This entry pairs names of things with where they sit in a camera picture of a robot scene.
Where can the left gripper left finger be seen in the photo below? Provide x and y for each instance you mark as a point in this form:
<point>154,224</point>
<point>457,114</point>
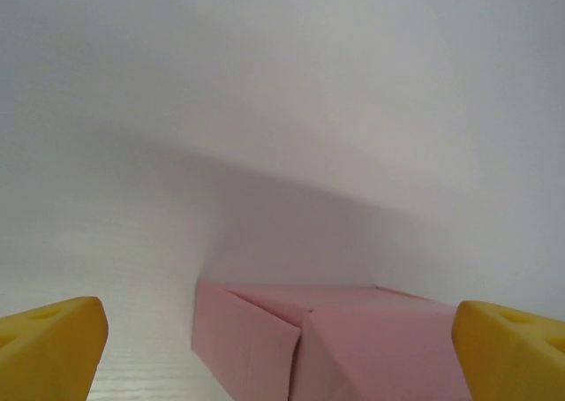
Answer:
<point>48,352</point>

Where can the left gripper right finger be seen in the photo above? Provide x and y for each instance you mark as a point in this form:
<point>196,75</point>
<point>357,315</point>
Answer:
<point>516,357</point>

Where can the pink paper box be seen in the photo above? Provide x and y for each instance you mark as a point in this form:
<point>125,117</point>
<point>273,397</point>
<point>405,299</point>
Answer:
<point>353,348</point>

